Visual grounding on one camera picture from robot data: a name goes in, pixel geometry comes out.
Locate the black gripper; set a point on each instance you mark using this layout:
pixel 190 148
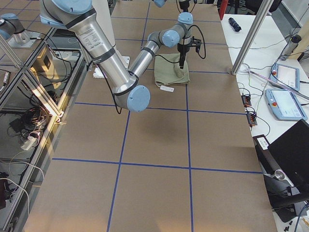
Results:
pixel 182 49
pixel 184 5

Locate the olive green long-sleeve shirt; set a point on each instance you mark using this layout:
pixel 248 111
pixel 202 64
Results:
pixel 168 72

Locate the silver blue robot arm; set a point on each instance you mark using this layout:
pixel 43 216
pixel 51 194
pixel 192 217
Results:
pixel 80 17
pixel 160 3

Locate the white shirt hang tag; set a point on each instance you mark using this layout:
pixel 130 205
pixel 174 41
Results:
pixel 166 88

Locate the rolled dark blue cloth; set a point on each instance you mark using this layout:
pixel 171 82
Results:
pixel 236 27

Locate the upper orange black electronics module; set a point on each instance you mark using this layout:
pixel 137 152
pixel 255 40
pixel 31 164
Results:
pixel 246 99

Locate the orange black electronics module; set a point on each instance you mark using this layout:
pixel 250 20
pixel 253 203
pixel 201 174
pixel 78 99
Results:
pixel 251 117
pixel 246 99

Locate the lower orange black electronics module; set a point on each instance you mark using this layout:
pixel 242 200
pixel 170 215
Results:
pixel 251 117

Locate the upper teach pendant tablet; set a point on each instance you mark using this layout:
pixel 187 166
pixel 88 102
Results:
pixel 285 75

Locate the teach pendant tablet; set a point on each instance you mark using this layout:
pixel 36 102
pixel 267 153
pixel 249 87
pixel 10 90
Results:
pixel 285 75
pixel 285 105

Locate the grey metal bottle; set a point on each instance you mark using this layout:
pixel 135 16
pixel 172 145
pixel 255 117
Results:
pixel 290 47

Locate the lower teach pendant tablet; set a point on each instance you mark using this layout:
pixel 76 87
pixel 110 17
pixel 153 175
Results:
pixel 285 105

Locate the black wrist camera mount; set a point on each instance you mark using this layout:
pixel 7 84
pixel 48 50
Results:
pixel 196 43

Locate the white central pedestal column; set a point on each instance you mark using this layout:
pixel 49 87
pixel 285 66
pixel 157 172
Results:
pixel 104 21

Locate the aluminium frame post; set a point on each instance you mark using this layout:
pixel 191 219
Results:
pixel 258 20

